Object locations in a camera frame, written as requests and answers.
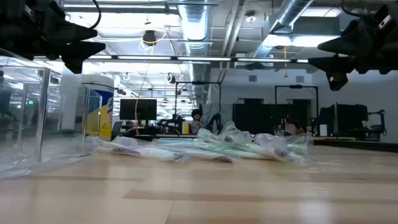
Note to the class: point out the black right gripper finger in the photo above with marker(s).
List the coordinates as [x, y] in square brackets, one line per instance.
[337, 68]
[354, 40]

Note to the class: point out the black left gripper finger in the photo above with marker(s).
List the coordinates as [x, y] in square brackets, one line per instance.
[68, 32]
[79, 51]

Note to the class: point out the disinfecting wipes canister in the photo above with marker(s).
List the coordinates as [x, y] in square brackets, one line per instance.
[105, 109]

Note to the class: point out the black ceiling-mounted device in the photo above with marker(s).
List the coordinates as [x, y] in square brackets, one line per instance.
[149, 37]

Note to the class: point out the person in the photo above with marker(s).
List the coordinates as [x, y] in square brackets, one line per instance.
[292, 127]
[196, 121]

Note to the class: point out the clear acrylic organizer box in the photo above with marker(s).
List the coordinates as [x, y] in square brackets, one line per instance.
[43, 124]

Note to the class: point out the black computer monitor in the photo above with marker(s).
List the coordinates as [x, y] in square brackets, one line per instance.
[138, 109]

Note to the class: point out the long ceiling light bar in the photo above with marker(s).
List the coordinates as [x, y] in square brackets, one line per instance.
[202, 58]

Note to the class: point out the yellow container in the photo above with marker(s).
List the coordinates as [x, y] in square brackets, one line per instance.
[186, 128]

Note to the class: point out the black station frame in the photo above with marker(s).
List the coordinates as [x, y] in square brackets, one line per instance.
[295, 86]
[199, 82]

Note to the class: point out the silver ventilation duct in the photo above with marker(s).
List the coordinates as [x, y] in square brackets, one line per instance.
[194, 25]
[289, 12]

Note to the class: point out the black partition wall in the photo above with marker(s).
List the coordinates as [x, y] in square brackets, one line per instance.
[264, 113]

